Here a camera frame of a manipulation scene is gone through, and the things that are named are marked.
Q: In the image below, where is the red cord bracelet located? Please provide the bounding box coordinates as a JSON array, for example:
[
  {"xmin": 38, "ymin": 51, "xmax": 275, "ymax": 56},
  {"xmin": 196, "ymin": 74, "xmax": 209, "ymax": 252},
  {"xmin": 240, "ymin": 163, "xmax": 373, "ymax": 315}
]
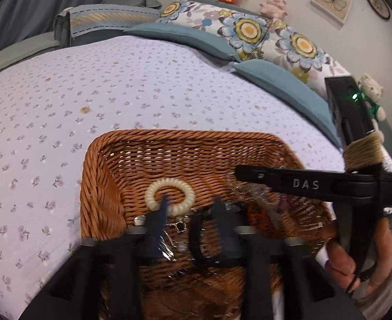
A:
[{"xmin": 247, "ymin": 201, "xmax": 277, "ymax": 227}]

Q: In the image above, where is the clear crystal bracelet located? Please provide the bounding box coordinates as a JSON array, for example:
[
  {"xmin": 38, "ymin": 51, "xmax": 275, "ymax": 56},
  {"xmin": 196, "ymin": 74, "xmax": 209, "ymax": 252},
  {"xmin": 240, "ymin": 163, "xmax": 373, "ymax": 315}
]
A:
[{"xmin": 132, "ymin": 214, "xmax": 192, "ymax": 262}]

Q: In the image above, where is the brown wicker basket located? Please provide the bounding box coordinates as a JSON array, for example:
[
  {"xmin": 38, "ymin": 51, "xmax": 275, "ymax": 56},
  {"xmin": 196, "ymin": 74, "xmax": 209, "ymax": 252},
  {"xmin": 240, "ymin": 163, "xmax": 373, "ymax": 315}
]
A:
[{"xmin": 80, "ymin": 130, "xmax": 332, "ymax": 319}]

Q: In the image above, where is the black wristwatch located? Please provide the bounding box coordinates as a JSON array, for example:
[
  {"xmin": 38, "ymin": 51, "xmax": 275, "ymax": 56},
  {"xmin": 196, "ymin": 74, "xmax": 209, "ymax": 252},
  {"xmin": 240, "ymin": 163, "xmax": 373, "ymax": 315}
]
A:
[{"xmin": 187, "ymin": 204, "xmax": 247, "ymax": 267}]

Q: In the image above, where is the cream spiral hair tie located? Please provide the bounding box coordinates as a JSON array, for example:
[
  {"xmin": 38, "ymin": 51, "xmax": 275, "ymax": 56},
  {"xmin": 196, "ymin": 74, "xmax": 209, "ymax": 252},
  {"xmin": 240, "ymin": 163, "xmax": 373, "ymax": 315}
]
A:
[{"xmin": 144, "ymin": 178, "xmax": 196, "ymax": 217}]

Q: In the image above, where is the person right hand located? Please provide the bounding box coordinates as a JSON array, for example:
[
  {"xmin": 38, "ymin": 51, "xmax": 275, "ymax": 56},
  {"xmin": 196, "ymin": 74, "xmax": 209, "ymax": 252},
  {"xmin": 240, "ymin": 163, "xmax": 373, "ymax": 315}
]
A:
[{"xmin": 325, "ymin": 217, "xmax": 392, "ymax": 297}]

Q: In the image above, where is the right teal pillow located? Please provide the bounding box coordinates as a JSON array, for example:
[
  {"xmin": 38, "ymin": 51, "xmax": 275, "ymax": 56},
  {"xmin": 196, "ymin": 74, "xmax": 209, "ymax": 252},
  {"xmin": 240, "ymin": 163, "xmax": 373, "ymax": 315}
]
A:
[{"xmin": 233, "ymin": 59, "xmax": 342, "ymax": 149}]

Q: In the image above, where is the teal pillow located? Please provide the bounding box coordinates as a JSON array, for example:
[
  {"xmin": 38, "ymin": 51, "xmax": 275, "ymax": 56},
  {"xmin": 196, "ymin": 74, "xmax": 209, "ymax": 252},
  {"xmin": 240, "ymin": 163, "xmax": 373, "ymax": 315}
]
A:
[
  {"xmin": 233, "ymin": 59, "xmax": 342, "ymax": 149},
  {"xmin": 124, "ymin": 22, "xmax": 238, "ymax": 61}
]

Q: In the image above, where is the white teddy bear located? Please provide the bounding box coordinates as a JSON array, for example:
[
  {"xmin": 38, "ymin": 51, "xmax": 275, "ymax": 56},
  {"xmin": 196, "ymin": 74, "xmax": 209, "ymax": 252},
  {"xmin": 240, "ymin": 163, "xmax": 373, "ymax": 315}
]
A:
[{"xmin": 359, "ymin": 74, "xmax": 386, "ymax": 121}]

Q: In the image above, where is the right floral pillow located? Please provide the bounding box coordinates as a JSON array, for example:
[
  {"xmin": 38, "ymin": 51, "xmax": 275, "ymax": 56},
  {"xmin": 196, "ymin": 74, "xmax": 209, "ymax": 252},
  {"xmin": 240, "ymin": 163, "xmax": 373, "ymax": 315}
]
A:
[{"xmin": 263, "ymin": 18, "xmax": 350, "ymax": 98}]

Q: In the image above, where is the floral pillow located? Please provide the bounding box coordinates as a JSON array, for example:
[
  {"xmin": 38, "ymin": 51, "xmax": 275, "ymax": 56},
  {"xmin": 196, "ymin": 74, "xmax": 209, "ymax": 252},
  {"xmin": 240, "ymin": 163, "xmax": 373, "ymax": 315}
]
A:
[
  {"xmin": 263, "ymin": 18, "xmax": 350, "ymax": 98},
  {"xmin": 157, "ymin": 0, "xmax": 272, "ymax": 61}
]

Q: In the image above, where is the left floral pillow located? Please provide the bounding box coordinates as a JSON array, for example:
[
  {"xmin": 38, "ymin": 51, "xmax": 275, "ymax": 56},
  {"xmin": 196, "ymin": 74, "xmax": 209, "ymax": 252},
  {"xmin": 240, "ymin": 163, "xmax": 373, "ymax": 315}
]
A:
[{"xmin": 157, "ymin": 0, "xmax": 272, "ymax": 61}]

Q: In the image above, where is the left teal pillow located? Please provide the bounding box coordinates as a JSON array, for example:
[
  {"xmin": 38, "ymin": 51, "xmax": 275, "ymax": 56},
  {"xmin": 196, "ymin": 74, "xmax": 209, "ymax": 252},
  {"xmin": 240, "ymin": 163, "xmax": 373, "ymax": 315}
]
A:
[{"xmin": 124, "ymin": 22, "xmax": 238, "ymax": 61}]

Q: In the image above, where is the pink plush toy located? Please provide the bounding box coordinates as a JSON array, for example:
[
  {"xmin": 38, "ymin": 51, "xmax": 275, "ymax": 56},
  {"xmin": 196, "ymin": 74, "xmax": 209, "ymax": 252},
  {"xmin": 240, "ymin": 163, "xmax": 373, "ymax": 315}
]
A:
[{"xmin": 260, "ymin": 0, "xmax": 288, "ymax": 19}]

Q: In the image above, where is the floral lilac bedspread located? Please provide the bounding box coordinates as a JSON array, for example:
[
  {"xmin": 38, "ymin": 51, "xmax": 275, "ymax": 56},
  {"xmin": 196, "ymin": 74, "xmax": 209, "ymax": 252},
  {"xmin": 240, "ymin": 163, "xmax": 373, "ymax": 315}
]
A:
[{"xmin": 0, "ymin": 36, "xmax": 343, "ymax": 319}]

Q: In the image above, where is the black tracker camera box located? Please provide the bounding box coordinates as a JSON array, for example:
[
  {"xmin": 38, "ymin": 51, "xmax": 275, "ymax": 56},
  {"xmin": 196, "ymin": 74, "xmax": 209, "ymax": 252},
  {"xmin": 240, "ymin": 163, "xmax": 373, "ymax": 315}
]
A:
[{"xmin": 325, "ymin": 76, "xmax": 375, "ymax": 147}]

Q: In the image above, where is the butterfly picture frame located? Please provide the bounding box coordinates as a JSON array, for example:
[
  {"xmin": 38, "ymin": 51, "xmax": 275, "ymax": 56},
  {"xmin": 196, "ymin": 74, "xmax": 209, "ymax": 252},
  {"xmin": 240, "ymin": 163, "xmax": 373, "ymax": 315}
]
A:
[{"xmin": 310, "ymin": 0, "xmax": 352, "ymax": 26}]

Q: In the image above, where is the round wall frame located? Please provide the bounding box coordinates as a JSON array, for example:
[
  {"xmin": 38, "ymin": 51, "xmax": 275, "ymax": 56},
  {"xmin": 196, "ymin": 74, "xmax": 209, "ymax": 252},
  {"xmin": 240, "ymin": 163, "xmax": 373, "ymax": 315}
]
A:
[{"xmin": 367, "ymin": 0, "xmax": 391, "ymax": 20}]

